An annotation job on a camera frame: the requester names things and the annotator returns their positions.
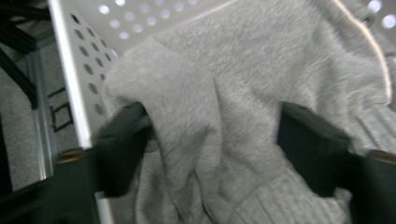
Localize white perforated basket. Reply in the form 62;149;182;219
47;0;396;224

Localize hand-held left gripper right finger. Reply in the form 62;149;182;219
276;101;353;198

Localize grey pants with white piping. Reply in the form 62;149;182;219
102;0;396;224

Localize aluminium stand post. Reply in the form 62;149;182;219
25;50;59;182

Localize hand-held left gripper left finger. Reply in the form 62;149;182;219
95;102;154;198

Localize black frame bars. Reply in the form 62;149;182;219
0;0;52;110

